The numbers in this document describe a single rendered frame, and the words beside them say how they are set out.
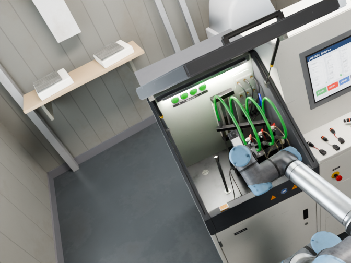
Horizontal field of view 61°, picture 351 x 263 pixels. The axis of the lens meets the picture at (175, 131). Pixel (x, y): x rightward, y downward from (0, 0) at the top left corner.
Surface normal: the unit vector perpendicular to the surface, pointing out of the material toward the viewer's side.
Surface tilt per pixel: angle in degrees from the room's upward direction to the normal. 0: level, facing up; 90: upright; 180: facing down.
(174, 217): 0
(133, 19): 90
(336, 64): 76
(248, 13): 90
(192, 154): 90
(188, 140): 90
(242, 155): 45
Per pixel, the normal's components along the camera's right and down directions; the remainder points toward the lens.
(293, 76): 0.21, 0.36
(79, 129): 0.40, 0.49
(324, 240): -0.20, -0.78
